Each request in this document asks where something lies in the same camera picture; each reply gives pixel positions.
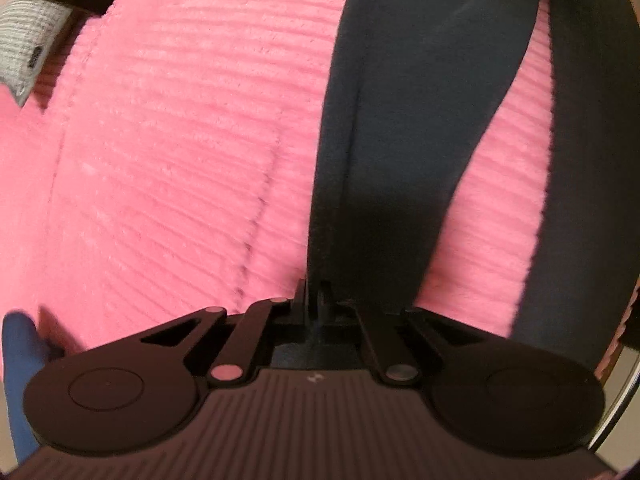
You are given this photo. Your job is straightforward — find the dark grey pants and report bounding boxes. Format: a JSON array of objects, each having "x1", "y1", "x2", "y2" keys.
[{"x1": 305, "y1": 0, "x2": 640, "y2": 376}]

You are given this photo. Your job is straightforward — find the pink ribbed bed blanket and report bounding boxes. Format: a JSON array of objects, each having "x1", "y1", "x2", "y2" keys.
[{"x1": 0, "y1": 0, "x2": 640, "y2": 376}]

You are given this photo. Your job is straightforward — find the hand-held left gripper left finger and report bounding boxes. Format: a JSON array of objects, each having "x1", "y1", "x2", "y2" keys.
[{"x1": 102, "y1": 277, "x2": 308, "y2": 389}]

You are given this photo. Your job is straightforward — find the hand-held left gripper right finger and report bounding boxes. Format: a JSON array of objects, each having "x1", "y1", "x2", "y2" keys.
[{"x1": 320, "y1": 282, "x2": 506, "y2": 387}]

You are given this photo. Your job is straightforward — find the grey knitted cloth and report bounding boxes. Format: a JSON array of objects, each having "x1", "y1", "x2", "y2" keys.
[{"x1": 0, "y1": 0, "x2": 108, "y2": 108}]

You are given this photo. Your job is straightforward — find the blue fleece garment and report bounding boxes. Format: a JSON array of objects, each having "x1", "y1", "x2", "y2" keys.
[{"x1": 0, "y1": 312, "x2": 56, "y2": 466}]

